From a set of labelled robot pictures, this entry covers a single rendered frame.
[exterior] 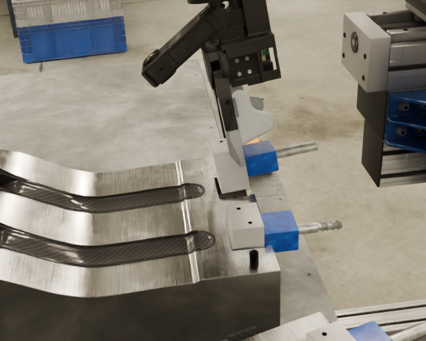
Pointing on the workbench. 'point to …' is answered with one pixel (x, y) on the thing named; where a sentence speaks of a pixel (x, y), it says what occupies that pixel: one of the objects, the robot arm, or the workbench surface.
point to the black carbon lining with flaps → (202, 239)
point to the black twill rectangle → (242, 334)
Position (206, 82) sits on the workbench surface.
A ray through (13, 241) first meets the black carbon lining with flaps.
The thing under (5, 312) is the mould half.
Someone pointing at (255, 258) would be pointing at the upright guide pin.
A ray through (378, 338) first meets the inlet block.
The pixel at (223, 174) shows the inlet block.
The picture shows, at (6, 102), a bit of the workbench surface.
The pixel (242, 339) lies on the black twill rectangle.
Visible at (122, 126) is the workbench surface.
